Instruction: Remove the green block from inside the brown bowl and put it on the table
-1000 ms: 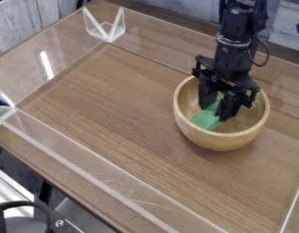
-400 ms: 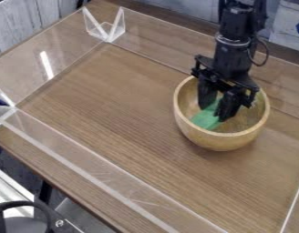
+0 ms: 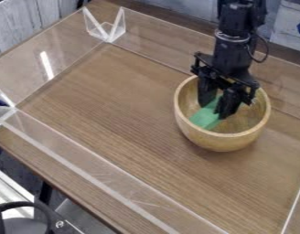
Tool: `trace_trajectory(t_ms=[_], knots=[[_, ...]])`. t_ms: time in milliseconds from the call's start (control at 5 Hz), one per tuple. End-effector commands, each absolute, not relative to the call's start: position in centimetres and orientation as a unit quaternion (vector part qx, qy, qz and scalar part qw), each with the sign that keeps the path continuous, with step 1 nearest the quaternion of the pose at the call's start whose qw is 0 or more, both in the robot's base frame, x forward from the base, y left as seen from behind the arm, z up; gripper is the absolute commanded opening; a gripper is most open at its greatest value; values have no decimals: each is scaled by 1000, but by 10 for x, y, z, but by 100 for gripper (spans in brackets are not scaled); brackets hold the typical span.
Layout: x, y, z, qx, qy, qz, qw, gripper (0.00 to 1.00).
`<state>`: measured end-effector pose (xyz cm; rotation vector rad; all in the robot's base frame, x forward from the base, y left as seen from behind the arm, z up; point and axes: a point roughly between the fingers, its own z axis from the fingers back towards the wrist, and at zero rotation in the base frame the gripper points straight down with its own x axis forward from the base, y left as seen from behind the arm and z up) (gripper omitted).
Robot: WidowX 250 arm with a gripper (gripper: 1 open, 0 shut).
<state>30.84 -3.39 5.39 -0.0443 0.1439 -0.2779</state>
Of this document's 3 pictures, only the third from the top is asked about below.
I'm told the clear acrylic corner bracket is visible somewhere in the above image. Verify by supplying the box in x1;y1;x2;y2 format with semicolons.
81;7;127;43

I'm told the clear acrylic table barrier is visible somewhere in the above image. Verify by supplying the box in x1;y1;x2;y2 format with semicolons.
0;1;300;234

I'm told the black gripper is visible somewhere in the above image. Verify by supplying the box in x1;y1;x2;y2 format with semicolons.
191;51;260;120

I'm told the white box with blue mark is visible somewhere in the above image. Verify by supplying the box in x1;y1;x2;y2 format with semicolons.
270;0;300;51

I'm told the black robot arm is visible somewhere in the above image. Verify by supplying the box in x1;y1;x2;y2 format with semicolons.
191;0;268;120

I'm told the brown wooden bowl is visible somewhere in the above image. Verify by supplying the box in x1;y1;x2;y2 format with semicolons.
174;76;271;152

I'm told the green rectangular block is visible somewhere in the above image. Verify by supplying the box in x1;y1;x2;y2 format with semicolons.
190;95;222;131

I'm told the black cable loop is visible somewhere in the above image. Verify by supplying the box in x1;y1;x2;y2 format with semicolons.
0;200;60;234

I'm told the grey metal base plate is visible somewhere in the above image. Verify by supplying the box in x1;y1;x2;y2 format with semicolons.
55;198;117;234

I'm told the black table leg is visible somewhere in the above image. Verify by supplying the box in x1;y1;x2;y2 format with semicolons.
39;182;53;205

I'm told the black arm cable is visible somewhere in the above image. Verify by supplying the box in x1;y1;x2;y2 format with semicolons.
246;32;270;64

